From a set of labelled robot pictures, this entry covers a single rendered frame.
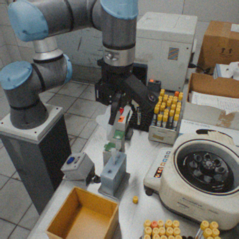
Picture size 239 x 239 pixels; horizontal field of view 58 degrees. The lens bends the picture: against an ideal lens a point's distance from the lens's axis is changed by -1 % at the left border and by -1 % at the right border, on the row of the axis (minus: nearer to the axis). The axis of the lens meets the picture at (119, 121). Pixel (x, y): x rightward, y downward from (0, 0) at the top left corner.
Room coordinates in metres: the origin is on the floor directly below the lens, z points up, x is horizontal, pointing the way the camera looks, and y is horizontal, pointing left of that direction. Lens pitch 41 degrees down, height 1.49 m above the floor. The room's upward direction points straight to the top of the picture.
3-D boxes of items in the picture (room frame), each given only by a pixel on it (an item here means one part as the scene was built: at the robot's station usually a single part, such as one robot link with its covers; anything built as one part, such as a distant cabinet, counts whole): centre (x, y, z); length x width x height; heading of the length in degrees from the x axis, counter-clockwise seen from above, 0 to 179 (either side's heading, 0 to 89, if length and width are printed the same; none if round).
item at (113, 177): (0.41, 0.02, 0.93); 0.10 x 0.07 x 0.10; 156
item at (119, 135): (0.57, 0.01, 0.91); 0.05 x 0.04 x 0.07; 71
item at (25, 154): (0.71, 0.38, 0.44); 0.20 x 0.20 x 0.87; 71
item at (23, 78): (0.71, 0.37, 1.07); 0.13 x 0.12 x 0.14; 132
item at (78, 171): (0.44, 0.12, 0.92); 0.13 x 0.07 x 0.08; 71
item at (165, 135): (0.69, -0.19, 0.91); 0.20 x 0.10 x 0.07; 161
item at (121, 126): (0.64, 0.00, 0.92); 0.05 x 0.04 x 0.06; 71
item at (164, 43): (1.10, -0.22, 1.03); 0.31 x 0.27 x 0.30; 161
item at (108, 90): (0.50, 0.01, 1.20); 0.09 x 0.08 x 0.12; 60
